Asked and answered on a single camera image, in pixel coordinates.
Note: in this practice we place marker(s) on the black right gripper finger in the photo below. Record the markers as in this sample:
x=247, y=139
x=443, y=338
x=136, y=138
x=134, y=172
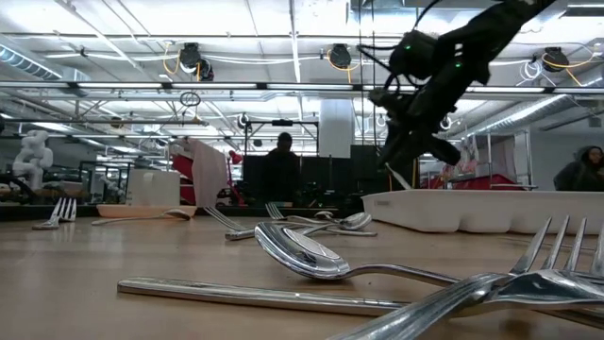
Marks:
x=409, y=165
x=394, y=148

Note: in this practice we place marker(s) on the silver fork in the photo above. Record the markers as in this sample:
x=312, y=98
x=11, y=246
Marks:
x=47, y=226
x=542, y=288
x=276, y=215
x=358, y=232

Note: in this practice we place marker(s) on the silver spoon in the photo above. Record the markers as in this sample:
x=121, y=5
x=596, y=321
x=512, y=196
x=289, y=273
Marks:
x=323, y=215
x=178, y=215
x=356, y=221
x=302, y=255

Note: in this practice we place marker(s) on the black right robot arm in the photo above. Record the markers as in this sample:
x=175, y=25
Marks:
x=509, y=19

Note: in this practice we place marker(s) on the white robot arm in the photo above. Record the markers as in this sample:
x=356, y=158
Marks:
x=33, y=156

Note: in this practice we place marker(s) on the colourful hanging poster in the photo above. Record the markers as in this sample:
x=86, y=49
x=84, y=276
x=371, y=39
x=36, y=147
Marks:
x=467, y=165

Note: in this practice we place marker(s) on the black monitor row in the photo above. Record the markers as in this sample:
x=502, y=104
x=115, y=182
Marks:
x=330, y=175

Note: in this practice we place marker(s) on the white cutlery tray grey liners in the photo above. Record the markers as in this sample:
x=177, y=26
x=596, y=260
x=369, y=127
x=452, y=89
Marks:
x=472, y=210

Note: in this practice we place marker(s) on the red container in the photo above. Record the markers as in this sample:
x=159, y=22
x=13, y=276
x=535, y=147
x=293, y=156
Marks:
x=491, y=181

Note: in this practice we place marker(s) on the metal shelf rack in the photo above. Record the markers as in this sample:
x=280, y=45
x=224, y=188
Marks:
x=527, y=160

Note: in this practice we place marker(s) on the person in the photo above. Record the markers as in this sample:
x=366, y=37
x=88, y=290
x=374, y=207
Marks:
x=281, y=175
x=580, y=177

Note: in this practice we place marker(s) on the red lamp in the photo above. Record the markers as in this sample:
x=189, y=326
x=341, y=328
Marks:
x=234, y=157

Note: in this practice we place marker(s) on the pale pink hanging cloth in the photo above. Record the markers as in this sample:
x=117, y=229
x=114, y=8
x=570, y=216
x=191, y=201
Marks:
x=210, y=175

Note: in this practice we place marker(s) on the long ceiling light bar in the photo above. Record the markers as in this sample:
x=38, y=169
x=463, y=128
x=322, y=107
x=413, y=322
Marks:
x=212, y=86

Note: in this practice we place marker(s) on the red cart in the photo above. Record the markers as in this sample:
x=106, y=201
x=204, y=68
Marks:
x=181, y=165

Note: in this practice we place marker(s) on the silver knife foreground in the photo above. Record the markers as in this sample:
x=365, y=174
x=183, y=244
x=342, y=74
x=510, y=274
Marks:
x=236, y=294

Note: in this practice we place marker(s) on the white mug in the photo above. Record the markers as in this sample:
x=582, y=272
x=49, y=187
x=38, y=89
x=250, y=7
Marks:
x=153, y=186

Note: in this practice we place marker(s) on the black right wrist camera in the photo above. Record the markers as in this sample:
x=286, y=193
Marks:
x=413, y=54

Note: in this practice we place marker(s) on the silver ceiling duct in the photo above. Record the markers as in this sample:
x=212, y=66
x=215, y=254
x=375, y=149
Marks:
x=23, y=61
x=528, y=112

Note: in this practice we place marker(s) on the black stand frame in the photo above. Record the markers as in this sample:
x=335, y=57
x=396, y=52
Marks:
x=282, y=123

